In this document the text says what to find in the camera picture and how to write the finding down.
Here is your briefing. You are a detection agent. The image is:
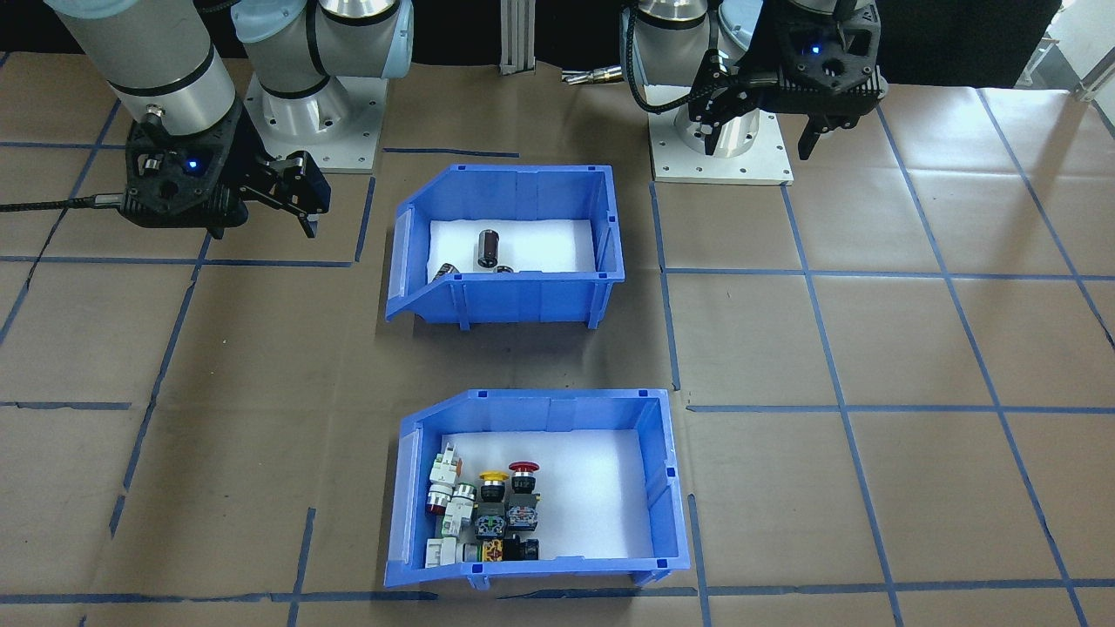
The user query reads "blue push-button storage bin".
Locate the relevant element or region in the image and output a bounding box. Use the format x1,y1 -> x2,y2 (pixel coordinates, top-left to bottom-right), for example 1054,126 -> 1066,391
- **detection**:
383,388 -> 693,594

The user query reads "red mushroom emergency button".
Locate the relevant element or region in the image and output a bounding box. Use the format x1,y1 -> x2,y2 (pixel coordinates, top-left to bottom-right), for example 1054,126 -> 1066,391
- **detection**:
507,461 -> 542,531

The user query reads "black yellow push button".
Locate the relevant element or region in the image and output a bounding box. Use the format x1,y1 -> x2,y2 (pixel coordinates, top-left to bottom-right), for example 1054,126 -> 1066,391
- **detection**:
462,535 -> 541,564

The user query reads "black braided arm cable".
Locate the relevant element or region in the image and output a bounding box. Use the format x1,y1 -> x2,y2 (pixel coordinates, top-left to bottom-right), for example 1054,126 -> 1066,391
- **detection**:
0,195 -> 132,215
619,7 -> 699,117

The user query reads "white square base plate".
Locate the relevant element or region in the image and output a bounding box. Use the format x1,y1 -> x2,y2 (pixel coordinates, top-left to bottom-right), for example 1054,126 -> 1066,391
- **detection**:
242,74 -> 389,175
648,84 -> 794,185

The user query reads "yellow mushroom push button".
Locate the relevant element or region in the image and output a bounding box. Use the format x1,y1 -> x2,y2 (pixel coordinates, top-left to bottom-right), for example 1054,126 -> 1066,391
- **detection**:
476,469 -> 512,542

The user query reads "silver aluminium bar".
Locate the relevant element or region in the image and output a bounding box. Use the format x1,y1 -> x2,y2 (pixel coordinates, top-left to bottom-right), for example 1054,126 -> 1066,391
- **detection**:
1074,48 -> 1115,102

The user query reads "white contact block orange tab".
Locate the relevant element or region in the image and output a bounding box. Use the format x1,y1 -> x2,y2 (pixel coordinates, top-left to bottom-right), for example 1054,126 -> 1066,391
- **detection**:
428,442 -> 463,489

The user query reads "short silver aluminium post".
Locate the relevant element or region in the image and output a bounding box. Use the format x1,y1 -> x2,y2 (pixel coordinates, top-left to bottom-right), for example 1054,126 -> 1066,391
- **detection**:
497,0 -> 538,76

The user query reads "blue capacitor storage bin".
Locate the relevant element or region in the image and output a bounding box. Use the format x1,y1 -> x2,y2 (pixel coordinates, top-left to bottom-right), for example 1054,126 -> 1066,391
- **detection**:
384,163 -> 627,333

